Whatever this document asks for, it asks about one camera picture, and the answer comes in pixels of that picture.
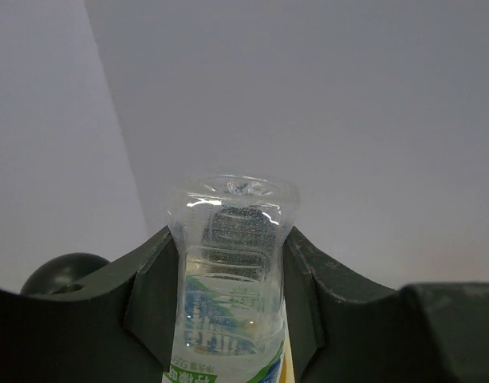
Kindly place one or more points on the clear labelled water bottle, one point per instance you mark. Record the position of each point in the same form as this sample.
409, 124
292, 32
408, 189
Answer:
229, 231

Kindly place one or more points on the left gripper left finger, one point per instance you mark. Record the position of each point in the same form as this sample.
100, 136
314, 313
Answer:
114, 325

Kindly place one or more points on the cream panda-ear waste bin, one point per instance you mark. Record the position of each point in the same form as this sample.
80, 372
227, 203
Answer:
61, 273

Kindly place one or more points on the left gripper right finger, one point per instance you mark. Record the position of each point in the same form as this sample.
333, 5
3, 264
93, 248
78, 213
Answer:
346, 328

